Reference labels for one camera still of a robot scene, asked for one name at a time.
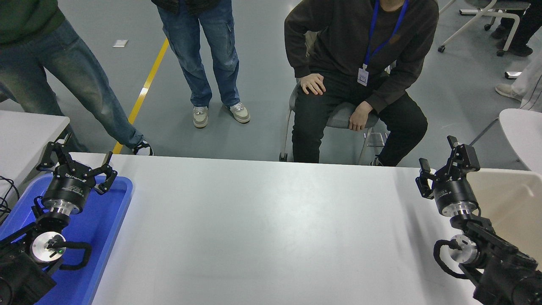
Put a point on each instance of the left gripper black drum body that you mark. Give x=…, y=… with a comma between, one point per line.
x=67, y=188

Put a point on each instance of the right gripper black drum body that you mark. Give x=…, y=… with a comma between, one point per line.
x=453, y=192

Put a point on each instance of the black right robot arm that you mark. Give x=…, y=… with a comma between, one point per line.
x=495, y=262

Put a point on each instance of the seated person's left hand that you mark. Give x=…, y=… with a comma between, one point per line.
x=360, y=116

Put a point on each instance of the seated person's right hand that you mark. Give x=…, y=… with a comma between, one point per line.
x=313, y=83

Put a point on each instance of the white side table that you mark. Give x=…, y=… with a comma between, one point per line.
x=25, y=135

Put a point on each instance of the large pale bin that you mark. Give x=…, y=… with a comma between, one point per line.
x=508, y=199

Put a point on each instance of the blue plastic tray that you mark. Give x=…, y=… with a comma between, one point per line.
x=101, y=237

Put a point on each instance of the metal floor socket plate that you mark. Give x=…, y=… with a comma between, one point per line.
x=378, y=140

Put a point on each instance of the standing person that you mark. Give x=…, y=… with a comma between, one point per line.
x=199, y=42
x=51, y=63

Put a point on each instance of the white bar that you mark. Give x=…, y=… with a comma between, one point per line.
x=512, y=75

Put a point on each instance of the grey chair with white legs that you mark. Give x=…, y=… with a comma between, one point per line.
x=338, y=116

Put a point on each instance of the white-framed office chair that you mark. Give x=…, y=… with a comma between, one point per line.
x=482, y=10

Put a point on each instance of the seated person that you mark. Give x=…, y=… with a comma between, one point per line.
x=351, y=38

